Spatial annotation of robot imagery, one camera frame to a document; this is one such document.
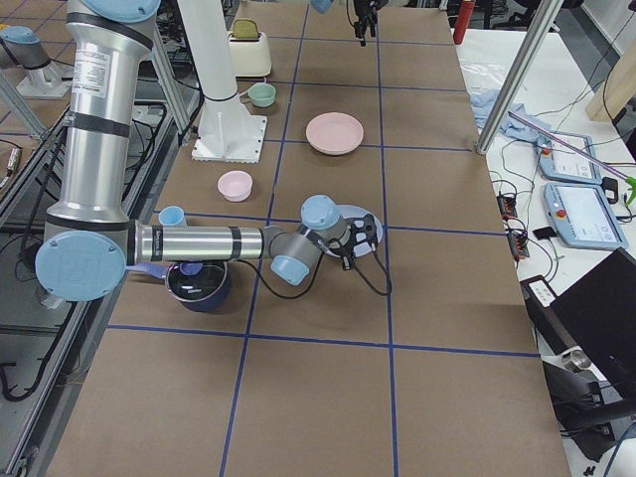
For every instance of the near teach pendant tablet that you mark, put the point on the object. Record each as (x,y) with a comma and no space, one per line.
(582,217)

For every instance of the dark blue pot with lid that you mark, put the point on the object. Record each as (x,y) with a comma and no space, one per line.
(200,286)

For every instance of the far teach pendant tablet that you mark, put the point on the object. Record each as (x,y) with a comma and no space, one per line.
(560,163)

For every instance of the white camera stand base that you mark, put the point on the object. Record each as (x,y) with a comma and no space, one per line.
(226,130)

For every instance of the black laptop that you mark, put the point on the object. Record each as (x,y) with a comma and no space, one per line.
(598,312)

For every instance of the teach pendant tablet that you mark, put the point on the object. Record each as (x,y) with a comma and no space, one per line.
(582,217)
(560,163)

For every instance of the red cylinder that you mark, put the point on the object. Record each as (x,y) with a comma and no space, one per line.
(463,20)

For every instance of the reacher grabber stick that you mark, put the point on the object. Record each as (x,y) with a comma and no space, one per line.
(629,180)

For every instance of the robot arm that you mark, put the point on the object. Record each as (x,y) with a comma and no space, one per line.
(21,47)
(89,240)

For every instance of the pink plate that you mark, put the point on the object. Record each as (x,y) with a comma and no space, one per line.
(334,133)

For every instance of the cream toaster with bread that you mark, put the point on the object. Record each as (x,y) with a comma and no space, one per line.
(249,48)

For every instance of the blue plate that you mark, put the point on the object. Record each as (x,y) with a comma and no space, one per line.
(356,212)

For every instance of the green bowl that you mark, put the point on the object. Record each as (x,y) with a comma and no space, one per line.
(261,94)

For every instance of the aluminium frame post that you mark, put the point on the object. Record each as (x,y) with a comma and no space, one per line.
(533,40)

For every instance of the pink bowl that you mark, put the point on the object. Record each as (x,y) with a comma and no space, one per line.
(235,185)

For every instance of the light blue cup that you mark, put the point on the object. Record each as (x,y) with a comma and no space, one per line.
(172,216)

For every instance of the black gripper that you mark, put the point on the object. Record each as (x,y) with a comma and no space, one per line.
(363,11)
(346,255)

